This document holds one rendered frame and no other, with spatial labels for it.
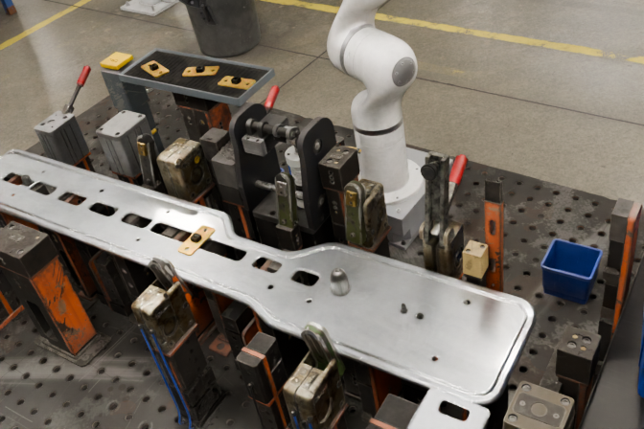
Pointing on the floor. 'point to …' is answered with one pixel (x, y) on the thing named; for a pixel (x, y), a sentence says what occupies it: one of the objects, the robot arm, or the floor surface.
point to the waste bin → (246, 35)
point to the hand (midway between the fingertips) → (227, 5)
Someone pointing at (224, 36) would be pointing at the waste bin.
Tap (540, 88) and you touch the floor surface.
